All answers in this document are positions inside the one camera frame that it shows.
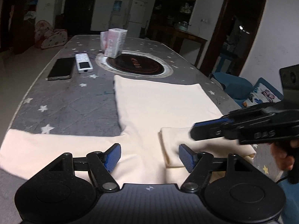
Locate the butterfly print cushion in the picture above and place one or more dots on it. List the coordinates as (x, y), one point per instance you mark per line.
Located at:
(264, 95)

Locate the white remote control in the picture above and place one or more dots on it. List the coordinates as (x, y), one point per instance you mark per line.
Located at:
(83, 63)

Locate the white water dispenser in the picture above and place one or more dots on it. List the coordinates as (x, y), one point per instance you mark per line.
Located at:
(115, 21)

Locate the wooden door frame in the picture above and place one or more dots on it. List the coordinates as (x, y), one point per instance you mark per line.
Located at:
(210, 39)

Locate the person's right hand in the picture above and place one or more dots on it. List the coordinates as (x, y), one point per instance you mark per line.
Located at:
(280, 161)

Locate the wooden sideboard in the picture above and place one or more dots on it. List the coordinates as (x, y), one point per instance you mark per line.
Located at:
(186, 39)

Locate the pink printed play tent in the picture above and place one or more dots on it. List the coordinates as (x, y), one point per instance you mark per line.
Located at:
(51, 39)

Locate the grey star-print tablecloth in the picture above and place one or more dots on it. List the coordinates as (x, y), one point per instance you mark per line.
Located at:
(70, 102)

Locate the dark wooden wall cabinet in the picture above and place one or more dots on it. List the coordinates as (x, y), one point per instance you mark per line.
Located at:
(161, 11)

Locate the round built-in induction cooktop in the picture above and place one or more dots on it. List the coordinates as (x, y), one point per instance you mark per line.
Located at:
(137, 66)

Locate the wooden shelf unit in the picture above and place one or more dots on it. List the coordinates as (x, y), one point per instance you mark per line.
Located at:
(28, 28)

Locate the white refrigerator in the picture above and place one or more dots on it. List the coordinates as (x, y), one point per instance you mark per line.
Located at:
(136, 16)

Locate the metal kettle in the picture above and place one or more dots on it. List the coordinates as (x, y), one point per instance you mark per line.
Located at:
(183, 25)

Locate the blue sofa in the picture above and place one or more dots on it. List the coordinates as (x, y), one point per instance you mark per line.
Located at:
(233, 86)

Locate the dark wooden door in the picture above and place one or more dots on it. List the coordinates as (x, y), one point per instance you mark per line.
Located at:
(79, 9)

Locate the cream long-sleeved garment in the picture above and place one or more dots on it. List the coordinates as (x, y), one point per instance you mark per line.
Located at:
(151, 102)

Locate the blue water bottle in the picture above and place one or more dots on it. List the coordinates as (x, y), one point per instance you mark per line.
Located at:
(118, 6)

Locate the dark smartphone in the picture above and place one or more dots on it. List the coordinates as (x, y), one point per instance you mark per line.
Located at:
(61, 68)

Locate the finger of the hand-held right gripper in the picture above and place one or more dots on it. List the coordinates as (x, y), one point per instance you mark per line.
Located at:
(210, 133)
(212, 122)

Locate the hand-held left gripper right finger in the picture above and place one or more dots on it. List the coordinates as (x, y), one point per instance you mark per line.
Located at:
(186, 158)

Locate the white tissue pack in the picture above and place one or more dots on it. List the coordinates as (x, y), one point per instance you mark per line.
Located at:
(114, 43)

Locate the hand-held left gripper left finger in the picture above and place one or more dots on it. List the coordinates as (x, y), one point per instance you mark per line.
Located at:
(113, 157)

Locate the blue plastic stool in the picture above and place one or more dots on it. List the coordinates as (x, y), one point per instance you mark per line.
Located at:
(227, 61)

